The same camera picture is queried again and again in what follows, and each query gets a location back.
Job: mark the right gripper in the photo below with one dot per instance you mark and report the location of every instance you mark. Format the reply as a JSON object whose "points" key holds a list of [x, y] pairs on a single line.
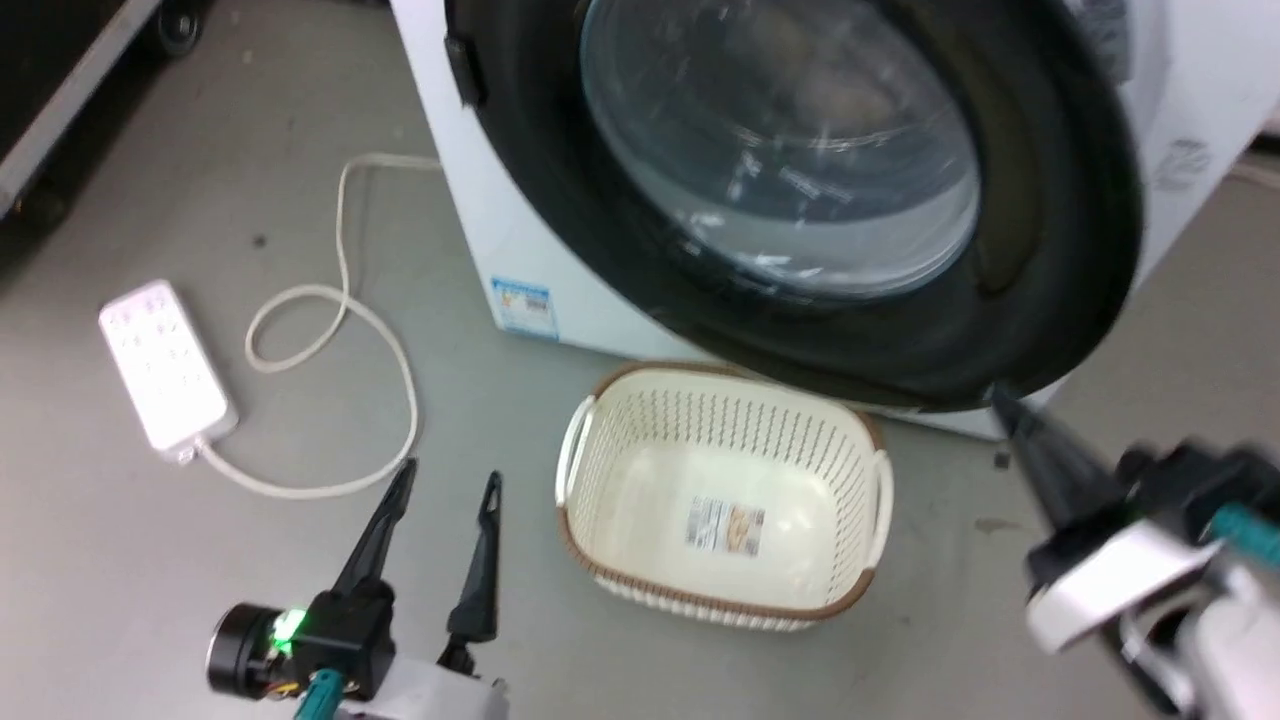
{"points": [[1110, 570]]}

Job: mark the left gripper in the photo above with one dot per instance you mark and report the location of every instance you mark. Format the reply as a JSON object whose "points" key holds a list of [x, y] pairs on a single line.
{"points": [[345, 635]]}

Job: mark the black round glass washer door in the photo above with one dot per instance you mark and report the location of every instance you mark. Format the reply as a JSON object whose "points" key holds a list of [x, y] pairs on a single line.
{"points": [[1040, 300]]}

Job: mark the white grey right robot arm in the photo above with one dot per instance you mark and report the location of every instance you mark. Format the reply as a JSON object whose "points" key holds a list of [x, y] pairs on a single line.
{"points": [[1230, 650]]}

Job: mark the white front-load washing machine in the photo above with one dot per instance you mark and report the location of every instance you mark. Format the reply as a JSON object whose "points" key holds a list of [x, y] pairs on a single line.
{"points": [[470, 220]]}

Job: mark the cream plastic laundry basket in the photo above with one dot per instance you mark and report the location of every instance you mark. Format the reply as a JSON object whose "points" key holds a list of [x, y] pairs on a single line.
{"points": [[640, 480]]}

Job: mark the blue energy label sticker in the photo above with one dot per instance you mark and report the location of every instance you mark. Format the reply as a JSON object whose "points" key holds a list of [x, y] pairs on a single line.
{"points": [[523, 308]]}

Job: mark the printed basket label sticker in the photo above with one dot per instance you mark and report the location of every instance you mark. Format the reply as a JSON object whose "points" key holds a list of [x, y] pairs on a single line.
{"points": [[725, 527]]}

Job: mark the white power strip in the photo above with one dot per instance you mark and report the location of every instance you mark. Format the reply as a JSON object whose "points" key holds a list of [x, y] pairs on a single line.
{"points": [[165, 370]]}

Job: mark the black caster wheel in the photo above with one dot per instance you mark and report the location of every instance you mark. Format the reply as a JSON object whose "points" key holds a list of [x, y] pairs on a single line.
{"points": [[180, 25]]}

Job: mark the black cart with wheel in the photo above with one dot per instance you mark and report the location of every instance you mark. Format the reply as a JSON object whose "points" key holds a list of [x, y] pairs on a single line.
{"points": [[45, 70]]}

